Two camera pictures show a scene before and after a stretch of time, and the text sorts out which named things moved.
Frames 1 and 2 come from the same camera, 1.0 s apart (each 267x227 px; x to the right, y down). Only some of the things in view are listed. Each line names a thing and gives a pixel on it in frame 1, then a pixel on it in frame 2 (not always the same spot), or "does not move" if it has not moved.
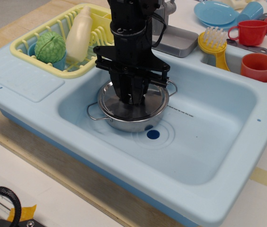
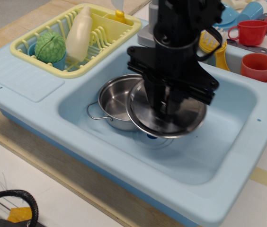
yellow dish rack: [66, 45] does not move
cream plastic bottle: [79, 37] does not move
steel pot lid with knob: [155, 101] -> [141, 118]
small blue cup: [60, 64] does not move
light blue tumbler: [253, 11] does not move
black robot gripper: [131, 55] -> [173, 64]
